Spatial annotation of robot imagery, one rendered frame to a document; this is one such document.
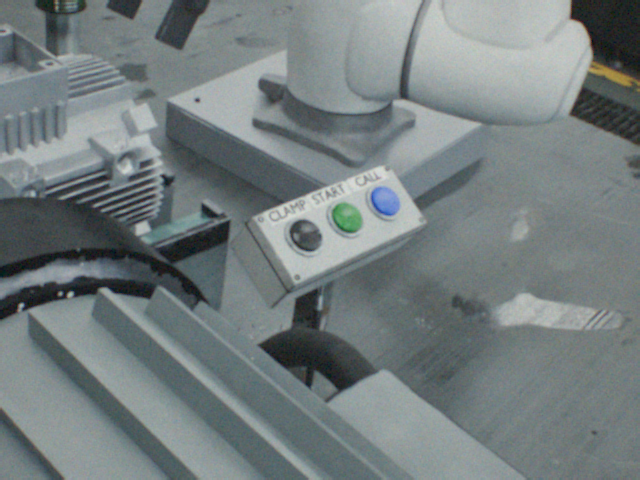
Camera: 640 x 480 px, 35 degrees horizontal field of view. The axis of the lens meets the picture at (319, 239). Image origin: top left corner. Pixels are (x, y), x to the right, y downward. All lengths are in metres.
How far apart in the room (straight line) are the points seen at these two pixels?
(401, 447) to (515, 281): 1.02
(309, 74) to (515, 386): 0.50
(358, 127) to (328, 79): 0.08
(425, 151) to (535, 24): 0.26
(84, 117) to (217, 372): 0.68
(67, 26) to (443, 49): 0.47
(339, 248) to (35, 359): 0.60
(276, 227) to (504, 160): 0.81
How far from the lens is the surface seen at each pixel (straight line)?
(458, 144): 1.50
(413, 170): 1.41
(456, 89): 1.30
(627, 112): 3.91
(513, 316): 1.28
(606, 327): 1.31
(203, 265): 1.13
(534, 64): 1.28
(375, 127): 1.41
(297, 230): 0.85
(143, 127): 0.97
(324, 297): 0.94
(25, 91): 0.91
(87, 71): 1.00
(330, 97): 1.37
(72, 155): 0.94
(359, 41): 1.32
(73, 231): 0.33
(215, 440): 0.27
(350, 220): 0.88
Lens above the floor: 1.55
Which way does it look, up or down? 34 degrees down
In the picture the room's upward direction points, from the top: 10 degrees clockwise
